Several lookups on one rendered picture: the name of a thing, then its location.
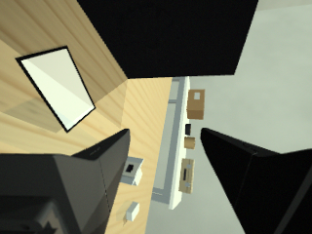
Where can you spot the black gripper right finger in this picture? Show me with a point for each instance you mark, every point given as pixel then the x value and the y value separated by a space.
pixel 263 187

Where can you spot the small white block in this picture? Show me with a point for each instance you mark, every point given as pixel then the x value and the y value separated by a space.
pixel 132 211

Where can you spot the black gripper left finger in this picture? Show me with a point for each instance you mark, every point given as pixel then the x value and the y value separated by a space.
pixel 85 185

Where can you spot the black panel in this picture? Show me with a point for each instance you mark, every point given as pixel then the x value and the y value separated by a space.
pixel 172 38

